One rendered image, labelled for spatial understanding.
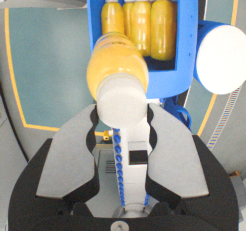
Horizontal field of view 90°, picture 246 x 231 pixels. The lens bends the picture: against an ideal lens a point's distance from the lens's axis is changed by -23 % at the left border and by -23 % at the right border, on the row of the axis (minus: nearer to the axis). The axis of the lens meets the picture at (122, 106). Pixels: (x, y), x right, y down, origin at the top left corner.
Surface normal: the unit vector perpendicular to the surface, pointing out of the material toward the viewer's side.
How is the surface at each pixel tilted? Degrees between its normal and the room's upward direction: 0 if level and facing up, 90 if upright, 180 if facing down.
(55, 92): 0
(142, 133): 0
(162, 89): 9
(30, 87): 0
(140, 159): 90
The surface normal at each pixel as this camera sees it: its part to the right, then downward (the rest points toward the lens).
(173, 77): 0.32, 0.49
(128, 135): 0.00, 0.53
